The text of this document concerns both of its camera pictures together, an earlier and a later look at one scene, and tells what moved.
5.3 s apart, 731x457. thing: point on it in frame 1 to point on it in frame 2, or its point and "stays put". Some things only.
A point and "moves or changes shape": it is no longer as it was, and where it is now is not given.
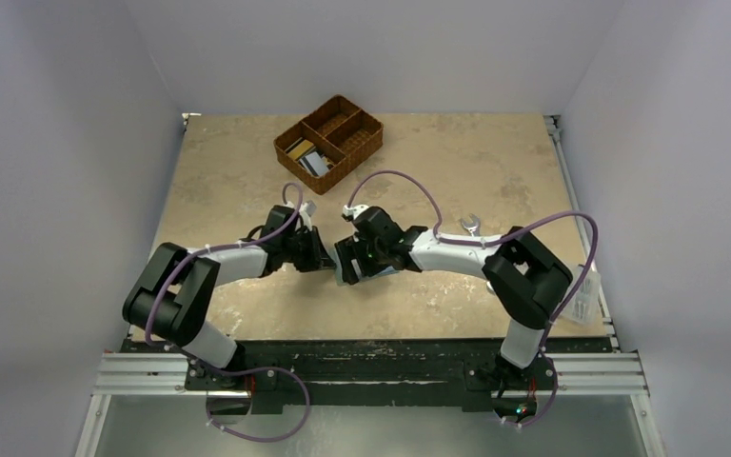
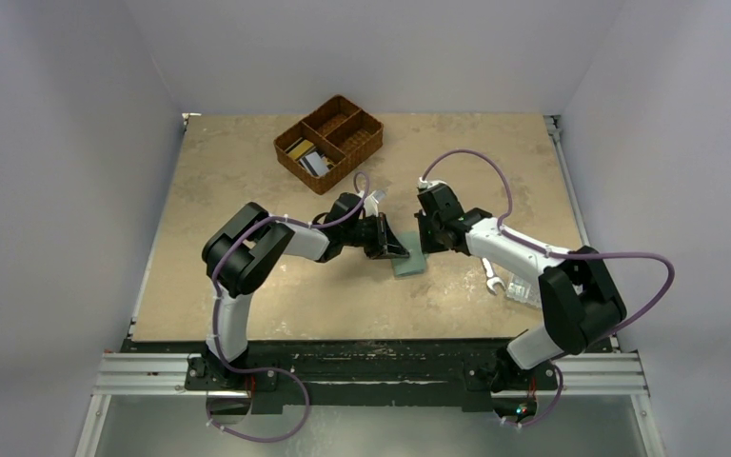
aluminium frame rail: [133, 374] stays put
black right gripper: [350, 260] to [428, 232]
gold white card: [300, 149] stays put
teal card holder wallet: [334, 256] moves or changes shape
